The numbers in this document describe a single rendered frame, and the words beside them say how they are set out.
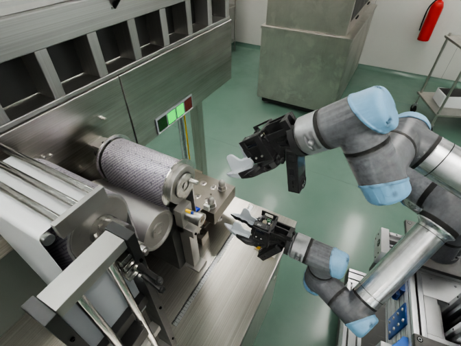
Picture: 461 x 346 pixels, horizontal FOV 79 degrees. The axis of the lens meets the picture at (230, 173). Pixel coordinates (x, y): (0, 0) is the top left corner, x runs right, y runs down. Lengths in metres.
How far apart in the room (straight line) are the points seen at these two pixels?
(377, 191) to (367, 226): 1.99
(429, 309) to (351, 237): 1.11
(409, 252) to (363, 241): 1.55
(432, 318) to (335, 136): 1.00
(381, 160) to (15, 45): 0.78
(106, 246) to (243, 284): 0.62
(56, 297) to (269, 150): 0.41
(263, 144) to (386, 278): 0.50
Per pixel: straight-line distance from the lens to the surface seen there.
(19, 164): 0.72
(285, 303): 2.00
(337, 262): 0.83
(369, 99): 0.47
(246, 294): 1.00
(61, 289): 0.47
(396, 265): 0.87
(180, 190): 0.79
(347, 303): 0.89
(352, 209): 2.58
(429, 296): 1.41
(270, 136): 0.56
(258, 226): 0.82
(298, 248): 0.82
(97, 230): 0.62
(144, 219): 0.77
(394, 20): 5.05
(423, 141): 0.62
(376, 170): 0.51
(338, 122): 0.48
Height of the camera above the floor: 1.81
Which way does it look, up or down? 43 degrees down
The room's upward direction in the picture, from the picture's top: straight up
